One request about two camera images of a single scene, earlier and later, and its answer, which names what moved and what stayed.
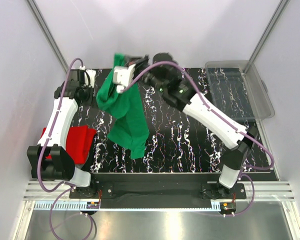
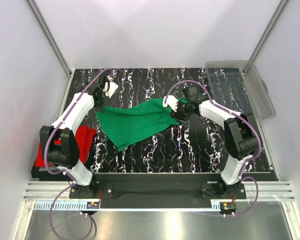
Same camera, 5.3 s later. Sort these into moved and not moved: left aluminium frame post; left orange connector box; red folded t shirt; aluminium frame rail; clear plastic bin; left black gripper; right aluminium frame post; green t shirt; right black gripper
Moved: green t shirt; left black gripper; right black gripper
Not moved: right aluminium frame post; clear plastic bin; left orange connector box; left aluminium frame post; aluminium frame rail; red folded t shirt
